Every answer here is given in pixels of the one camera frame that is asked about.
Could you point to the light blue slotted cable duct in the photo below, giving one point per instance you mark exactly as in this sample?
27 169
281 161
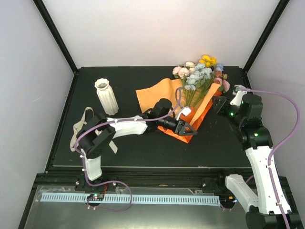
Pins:
134 199

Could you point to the orange wrapping paper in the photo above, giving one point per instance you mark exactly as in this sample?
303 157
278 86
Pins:
148 97

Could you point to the pastel artificial flower bunch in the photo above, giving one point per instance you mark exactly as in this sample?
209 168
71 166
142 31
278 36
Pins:
197 78

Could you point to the small circuit board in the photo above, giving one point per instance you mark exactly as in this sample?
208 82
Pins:
95 197
228 199

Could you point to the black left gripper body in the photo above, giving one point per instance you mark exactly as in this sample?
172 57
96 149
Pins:
162 122

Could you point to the black right frame post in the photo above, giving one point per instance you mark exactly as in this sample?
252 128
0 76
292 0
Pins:
277 13

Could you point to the white ribbed vase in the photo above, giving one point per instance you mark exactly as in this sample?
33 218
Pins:
106 96

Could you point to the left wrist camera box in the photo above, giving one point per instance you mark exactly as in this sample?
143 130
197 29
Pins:
184 111

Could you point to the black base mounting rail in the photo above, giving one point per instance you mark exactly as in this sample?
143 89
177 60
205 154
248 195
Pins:
206 179

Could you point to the right small circuit board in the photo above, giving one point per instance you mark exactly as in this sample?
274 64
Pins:
228 199

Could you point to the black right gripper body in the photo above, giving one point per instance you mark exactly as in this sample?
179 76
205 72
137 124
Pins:
222 111

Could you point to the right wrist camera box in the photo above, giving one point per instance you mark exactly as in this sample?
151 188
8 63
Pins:
238 92

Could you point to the cream printed ribbon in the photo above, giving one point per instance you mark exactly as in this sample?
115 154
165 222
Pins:
79 125

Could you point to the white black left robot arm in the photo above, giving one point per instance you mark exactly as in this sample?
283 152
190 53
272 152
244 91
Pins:
90 146

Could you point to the black frame post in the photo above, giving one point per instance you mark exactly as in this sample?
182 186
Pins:
277 13
55 33

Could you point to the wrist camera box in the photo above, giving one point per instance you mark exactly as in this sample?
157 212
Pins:
238 92
184 111

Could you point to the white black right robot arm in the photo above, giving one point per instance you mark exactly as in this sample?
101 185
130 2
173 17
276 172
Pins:
267 208

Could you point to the black left frame post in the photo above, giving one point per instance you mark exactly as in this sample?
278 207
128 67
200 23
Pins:
55 33

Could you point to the left small circuit board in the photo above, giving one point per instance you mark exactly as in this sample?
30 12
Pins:
95 197

